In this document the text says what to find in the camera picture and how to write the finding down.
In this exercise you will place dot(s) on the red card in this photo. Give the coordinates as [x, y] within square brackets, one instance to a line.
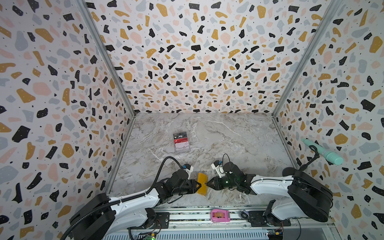
[182, 144]

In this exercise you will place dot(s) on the mint green microphone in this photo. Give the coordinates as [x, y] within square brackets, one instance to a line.
[331, 157]

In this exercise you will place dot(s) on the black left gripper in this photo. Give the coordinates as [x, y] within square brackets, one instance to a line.
[194, 188]

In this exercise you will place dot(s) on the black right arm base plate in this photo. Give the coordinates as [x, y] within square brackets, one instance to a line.
[264, 219]

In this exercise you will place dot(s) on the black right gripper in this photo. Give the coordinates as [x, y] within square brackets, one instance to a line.
[218, 181]

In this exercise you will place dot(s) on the yellow leather card holder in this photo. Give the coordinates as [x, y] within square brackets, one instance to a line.
[202, 180]

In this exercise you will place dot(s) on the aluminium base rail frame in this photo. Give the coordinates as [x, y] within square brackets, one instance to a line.
[193, 223]

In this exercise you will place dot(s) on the pink tape measure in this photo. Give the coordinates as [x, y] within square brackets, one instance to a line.
[220, 216]

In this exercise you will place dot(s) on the aluminium corner post right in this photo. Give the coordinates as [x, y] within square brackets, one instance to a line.
[329, 14]

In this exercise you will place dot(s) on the black VIP card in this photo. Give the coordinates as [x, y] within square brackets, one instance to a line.
[179, 136]

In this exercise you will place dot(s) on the aluminium corner post left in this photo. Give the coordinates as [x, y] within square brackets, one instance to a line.
[86, 15]

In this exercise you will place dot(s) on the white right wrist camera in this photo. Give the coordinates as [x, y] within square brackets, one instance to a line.
[217, 166]

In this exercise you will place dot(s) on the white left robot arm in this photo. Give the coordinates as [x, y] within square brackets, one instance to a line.
[104, 215]

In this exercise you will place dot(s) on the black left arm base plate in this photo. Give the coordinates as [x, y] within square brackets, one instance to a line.
[159, 220]

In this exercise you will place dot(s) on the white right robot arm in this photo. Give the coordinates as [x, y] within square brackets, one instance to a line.
[302, 196]

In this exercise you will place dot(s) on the aluminium corner post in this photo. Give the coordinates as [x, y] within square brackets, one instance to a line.
[86, 15]
[329, 14]

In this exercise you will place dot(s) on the clear acrylic card stand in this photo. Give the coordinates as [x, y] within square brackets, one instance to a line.
[180, 151]

